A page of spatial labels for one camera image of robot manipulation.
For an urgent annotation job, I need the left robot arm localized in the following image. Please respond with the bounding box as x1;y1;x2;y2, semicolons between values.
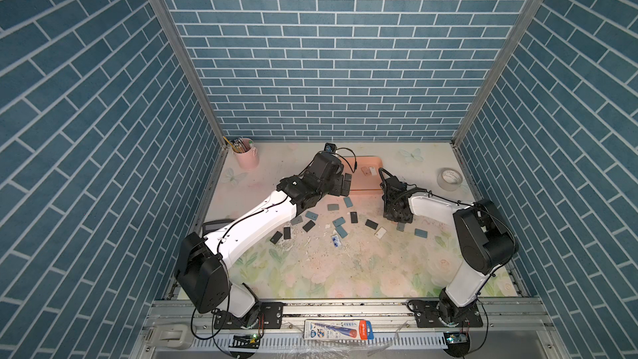
174;151;352;318

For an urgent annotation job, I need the black calculator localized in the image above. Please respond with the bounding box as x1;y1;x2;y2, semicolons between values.
202;219;234;235

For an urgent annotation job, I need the red blue pen package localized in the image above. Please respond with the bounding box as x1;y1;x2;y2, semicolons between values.
303;319;375;342

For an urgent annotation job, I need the teal speckled eraser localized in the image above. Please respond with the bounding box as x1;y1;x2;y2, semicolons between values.
305;211;318;221

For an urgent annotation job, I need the teal eraser far right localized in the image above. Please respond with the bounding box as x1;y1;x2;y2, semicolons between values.
415;229;428;239

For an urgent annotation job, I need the blue eraser with print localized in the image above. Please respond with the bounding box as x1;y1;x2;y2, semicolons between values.
332;217;346;228

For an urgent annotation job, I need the pink storage tray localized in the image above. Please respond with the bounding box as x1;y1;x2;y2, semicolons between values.
342;156;383;195

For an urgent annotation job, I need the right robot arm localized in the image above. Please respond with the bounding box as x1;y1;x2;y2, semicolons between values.
379;168;518;322

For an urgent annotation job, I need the pink metal pencil bucket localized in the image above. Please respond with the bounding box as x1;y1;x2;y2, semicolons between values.
232;138;259;171

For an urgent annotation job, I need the tape roll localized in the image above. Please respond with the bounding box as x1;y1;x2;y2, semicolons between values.
437;168;464;191

